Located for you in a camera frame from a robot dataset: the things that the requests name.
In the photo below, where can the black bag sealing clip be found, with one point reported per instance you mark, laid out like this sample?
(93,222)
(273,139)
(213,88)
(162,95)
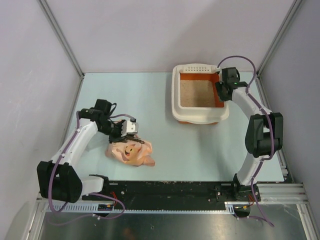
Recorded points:
(135,138)

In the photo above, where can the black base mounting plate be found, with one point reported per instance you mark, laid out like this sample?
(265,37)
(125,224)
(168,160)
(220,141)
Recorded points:
(175,203)

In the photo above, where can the right aluminium corner post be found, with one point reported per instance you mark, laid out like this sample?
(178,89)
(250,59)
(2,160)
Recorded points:
(280,34)

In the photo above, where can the aluminium corner post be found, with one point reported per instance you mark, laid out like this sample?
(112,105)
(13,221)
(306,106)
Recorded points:
(280,34)
(48,13)

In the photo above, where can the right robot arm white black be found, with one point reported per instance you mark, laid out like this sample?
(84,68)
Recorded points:
(263,138)

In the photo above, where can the cream orange litter box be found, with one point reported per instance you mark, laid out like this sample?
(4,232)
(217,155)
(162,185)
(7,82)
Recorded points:
(194,97)

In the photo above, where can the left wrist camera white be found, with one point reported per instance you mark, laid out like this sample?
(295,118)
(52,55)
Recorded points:
(129,128)

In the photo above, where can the aluminium frame rail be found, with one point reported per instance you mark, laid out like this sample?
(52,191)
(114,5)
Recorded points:
(280,192)

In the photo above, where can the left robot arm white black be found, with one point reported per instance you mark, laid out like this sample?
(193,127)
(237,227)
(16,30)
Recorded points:
(57,177)

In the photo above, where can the left aluminium corner post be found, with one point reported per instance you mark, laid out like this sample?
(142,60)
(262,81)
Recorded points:
(48,13)

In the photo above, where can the pink cat litter bag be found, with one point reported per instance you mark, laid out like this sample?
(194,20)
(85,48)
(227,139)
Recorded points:
(131,153)

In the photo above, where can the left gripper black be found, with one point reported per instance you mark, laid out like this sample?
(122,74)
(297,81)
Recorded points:
(118,138)

